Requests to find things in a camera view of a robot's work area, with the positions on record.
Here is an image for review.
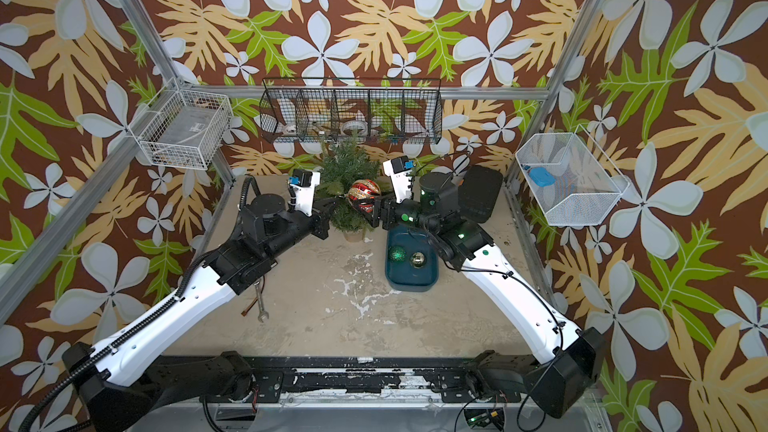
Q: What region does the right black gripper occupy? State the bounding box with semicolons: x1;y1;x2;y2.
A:
357;190;445;240

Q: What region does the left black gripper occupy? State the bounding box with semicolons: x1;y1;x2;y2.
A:
261;194;336;263

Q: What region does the red gold striped ornament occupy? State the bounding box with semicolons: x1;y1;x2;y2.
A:
346;179;381;208

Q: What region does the small green christmas tree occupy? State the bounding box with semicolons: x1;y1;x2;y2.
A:
319;138;383;242

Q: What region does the green glitter ball ornament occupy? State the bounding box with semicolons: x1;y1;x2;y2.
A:
387;246;407;263

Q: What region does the gold ball ornament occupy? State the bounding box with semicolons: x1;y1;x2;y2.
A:
409;252;427;268

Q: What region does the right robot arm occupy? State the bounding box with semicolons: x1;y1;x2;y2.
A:
347;156;607;418

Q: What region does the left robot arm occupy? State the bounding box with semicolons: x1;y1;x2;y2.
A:
18;169;338;431

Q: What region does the teal plastic tray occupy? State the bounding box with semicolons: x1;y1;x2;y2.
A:
385;226;439;292

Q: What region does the white round item in basket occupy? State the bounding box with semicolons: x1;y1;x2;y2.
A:
340;120;368;137

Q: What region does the silver wrench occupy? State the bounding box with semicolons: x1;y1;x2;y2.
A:
241;277;269;323

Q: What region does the black hard case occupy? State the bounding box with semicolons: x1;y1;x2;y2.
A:
458;165;503;224

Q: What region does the blue object in basket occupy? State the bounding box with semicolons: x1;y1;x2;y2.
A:
528;167;556;187

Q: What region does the white mesh basket right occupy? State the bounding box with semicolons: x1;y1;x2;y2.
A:
515;126;630;228

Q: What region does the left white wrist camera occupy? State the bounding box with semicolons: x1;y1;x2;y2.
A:
288;169;320;217

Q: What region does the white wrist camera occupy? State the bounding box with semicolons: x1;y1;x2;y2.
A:
382;156;415;203
288;169;320;217

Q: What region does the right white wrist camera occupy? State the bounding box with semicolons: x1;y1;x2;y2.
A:
382;156;415;203

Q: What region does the black wire basket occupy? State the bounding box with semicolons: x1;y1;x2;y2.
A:
256;77;444;144

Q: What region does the white wire basket left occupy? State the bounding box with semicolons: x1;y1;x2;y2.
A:
131;79;233;170

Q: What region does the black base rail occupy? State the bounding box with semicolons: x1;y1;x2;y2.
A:
155;356;529;404

